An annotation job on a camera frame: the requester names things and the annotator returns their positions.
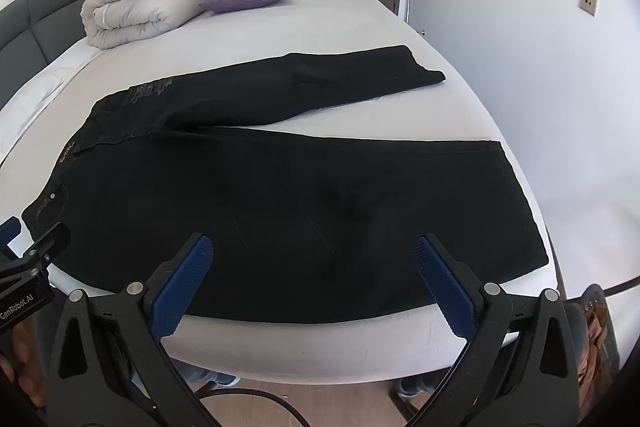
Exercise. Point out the beige folded duvet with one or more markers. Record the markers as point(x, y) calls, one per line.
point(135, 12)

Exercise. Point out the beige wall socket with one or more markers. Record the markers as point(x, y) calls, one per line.
point(588, 2)

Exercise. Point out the bed with white sheet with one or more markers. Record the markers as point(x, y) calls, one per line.
point(350, 22)

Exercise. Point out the black pants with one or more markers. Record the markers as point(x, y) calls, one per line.
point(300, 207)

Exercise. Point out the grey padded headboard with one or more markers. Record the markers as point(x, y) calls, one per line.
point(30, 22)

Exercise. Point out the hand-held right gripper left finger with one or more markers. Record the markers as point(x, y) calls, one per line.
point(185, 287)

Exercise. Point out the person's left hand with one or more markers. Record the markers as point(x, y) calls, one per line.
point(22, 352)

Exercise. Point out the brown and black object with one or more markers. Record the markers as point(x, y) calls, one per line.
point(595, 332)

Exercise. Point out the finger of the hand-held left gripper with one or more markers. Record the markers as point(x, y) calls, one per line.
point(10, 232)
point(52, 239)

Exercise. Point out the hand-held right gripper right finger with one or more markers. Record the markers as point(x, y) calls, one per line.
point(445, 287)

